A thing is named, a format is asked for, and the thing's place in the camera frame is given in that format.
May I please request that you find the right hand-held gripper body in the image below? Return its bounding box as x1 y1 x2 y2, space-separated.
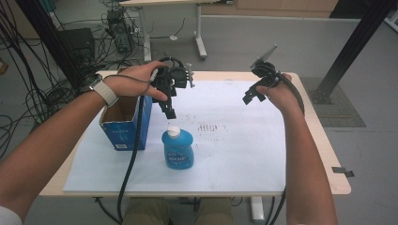
250 44 281 90

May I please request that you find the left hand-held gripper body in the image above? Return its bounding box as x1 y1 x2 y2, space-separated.
151 56 195 98

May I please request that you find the blue detergent bottle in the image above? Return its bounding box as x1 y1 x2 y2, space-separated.
161 125 195 171

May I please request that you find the blue cardboard box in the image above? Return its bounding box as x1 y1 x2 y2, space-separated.
99 93 154 152

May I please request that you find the person's right hand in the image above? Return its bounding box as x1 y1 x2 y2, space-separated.
256 73 304 118

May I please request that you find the person's left hand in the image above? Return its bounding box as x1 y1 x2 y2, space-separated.
104 60 170 102

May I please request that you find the white desk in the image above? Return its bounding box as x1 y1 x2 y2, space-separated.
118 0 234 63

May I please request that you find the white wristwatch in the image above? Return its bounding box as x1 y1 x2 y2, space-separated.
88 75 119 108

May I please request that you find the computer tower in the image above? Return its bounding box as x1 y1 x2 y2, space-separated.
106 7 134 54

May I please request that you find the white paper sheet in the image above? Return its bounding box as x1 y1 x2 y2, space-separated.
62 79 287 193

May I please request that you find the grey floor mat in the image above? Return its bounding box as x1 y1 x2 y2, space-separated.
299 76 367 128

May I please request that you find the black equipment box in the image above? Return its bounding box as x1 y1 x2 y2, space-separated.
57 27 97 64

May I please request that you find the person's left leg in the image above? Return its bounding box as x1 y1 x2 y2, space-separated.
121 196 172 225

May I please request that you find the person's leg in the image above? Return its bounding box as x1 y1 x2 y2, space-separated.
195 196 234 225
121 196 172 225

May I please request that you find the black tape strip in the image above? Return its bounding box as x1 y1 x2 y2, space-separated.
331 166 356 178

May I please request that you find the white table leg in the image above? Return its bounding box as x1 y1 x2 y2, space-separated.
250 196 266 223

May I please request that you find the person's right leg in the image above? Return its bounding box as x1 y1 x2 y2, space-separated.
195 196 234 225

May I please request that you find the white sleeve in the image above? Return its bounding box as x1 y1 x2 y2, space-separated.
0 205 23 225

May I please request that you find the thin grey cable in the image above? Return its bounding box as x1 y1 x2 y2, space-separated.
102 68 158 95

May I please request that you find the black metal frame post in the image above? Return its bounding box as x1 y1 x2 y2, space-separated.
308 0 398 106
15 0 83 92

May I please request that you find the tangle of black cables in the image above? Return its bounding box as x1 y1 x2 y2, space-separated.
0 6 106 158

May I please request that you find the thin black cable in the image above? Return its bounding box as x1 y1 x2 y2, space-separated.
92 196 123 225

